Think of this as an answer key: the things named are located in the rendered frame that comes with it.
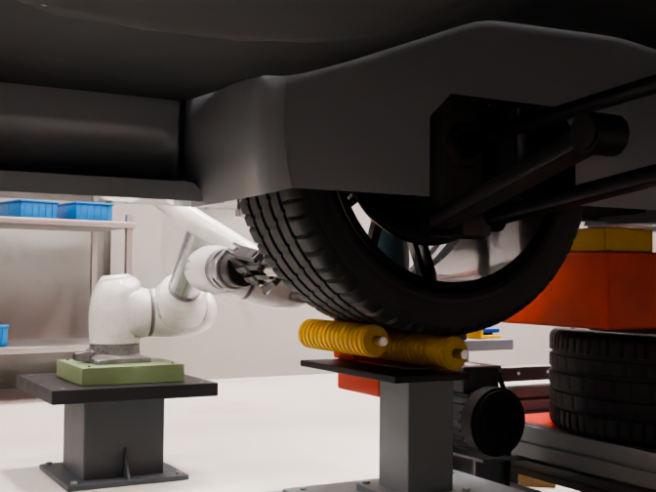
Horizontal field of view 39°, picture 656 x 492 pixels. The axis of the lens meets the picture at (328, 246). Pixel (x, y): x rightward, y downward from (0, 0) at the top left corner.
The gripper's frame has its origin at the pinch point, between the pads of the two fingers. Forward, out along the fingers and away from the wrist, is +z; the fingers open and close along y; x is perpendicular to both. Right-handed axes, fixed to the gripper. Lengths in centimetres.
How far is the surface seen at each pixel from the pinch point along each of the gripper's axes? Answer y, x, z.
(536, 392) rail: -89, 44, -35
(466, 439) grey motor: -58, 7, -2
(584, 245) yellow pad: -42, 50, 13
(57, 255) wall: -23, 38, -379
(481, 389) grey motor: -53, 17, -2
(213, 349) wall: -130, 66, -380
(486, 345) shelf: -78, 50, -52
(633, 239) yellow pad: -47, 57, 19
